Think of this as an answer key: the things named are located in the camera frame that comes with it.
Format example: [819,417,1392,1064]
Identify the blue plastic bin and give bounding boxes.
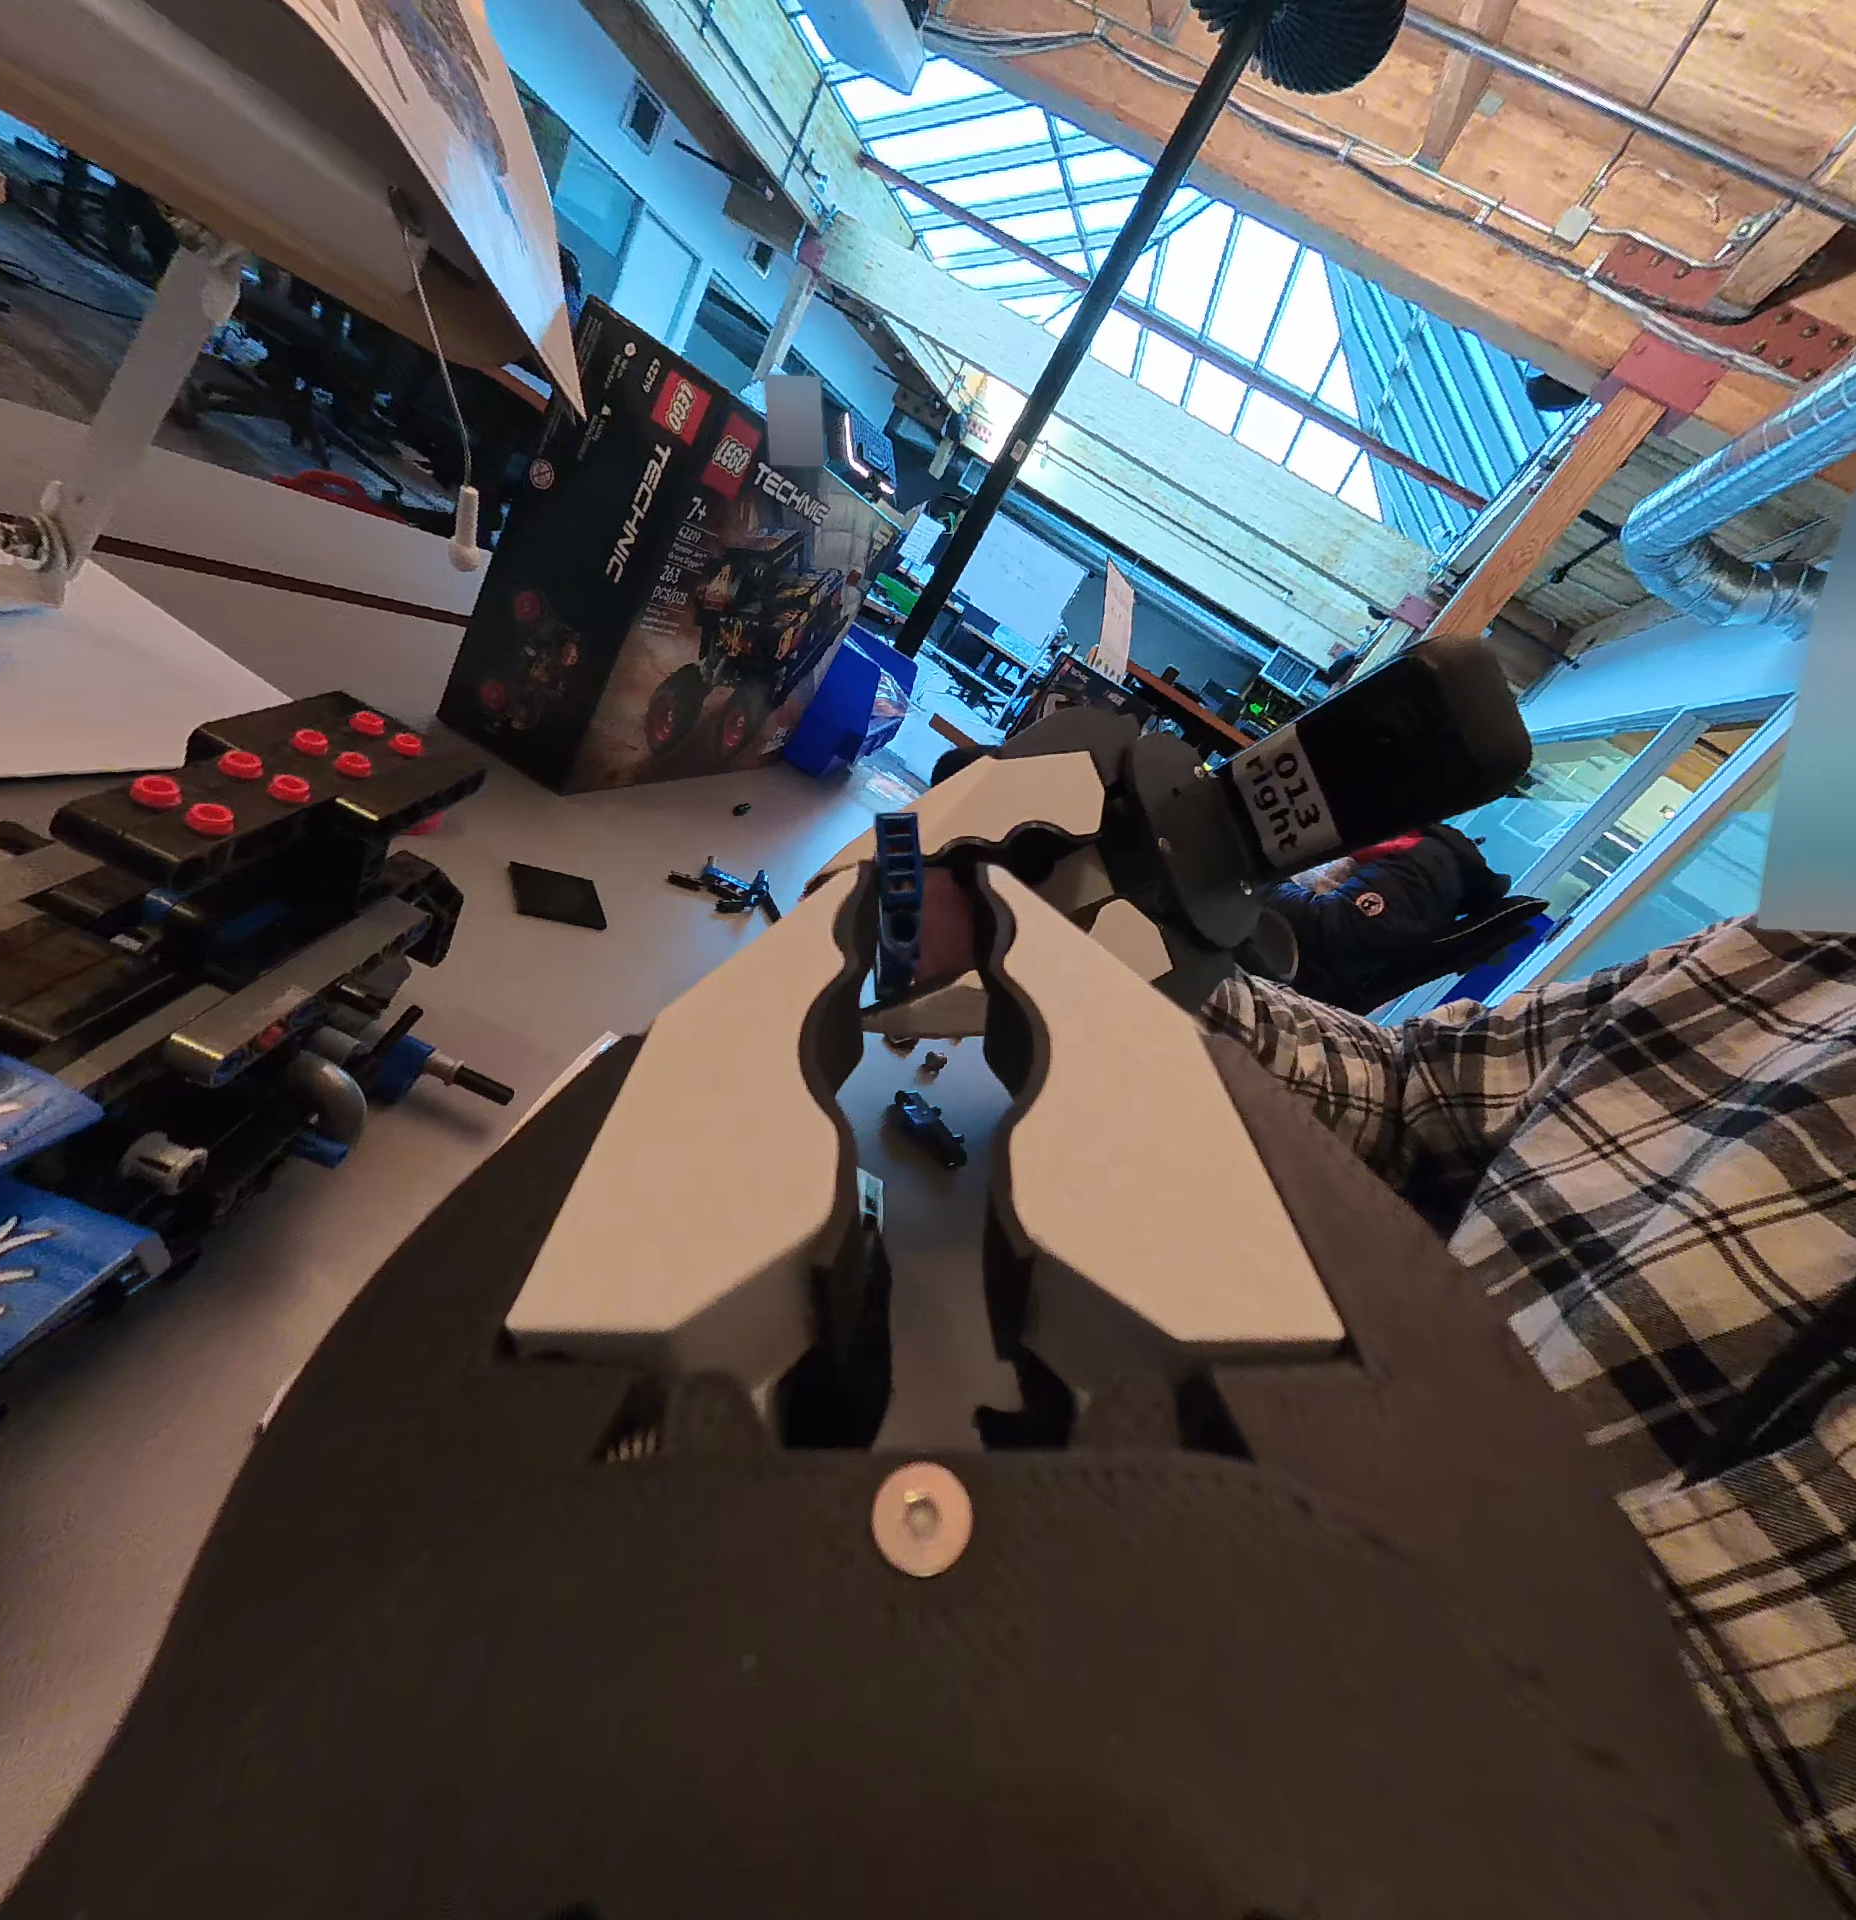
[780,621,921,781]

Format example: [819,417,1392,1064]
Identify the white book stand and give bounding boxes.
[0,0,587,785]

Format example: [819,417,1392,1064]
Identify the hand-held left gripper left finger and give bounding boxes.
[502,862,889,1447]

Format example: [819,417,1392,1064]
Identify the person's plaid shirt torso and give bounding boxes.
[1445,1110,1856,1920]

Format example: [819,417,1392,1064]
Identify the open instruction booklet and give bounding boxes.
[289,0,587,418]

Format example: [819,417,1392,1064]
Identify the small toy pins cluster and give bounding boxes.
[665,856,784,923]

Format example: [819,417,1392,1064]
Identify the black flat toy tile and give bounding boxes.
[507,861,611,934]

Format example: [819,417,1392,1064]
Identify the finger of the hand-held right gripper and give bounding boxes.
[924,747,1111,873]
[862,966,995,1043]

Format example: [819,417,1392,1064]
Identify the toy set box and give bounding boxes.
[437,295,911,799]

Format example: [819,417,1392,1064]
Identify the blue toy beam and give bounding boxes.
[871,816,928,1006]

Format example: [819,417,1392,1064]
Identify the black toy vehicle model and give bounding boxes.
[0,688,520,1447]

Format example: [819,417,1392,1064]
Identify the person's right forearm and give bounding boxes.
[1198,914,1856,1248]

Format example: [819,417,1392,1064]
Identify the black pole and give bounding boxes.
[893,0,1270,659]

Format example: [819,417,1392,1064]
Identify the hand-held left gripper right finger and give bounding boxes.
[951,862,1349,1447]

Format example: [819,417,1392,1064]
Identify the blue printed toy panel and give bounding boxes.
[0,1176,175,1400]
[0,1051,108,1191]

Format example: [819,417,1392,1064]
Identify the black ribbed lamp head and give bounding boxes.
[1189,0,1413,96]

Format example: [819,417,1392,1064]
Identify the dark jacket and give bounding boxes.
[1264,823,1517,1010]

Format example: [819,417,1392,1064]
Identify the silver ventilation duct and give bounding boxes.
[1619,337,1856,642]

